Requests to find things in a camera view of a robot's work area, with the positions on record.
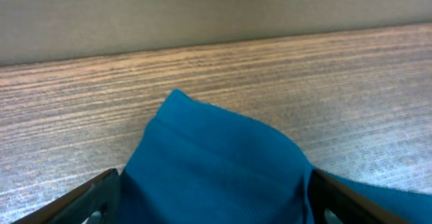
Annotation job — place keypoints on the blue polo shirt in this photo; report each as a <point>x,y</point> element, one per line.
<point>198,163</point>

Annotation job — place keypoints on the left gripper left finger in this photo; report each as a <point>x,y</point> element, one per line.
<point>95,201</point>

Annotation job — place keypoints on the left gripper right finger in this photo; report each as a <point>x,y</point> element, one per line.
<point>333,202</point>

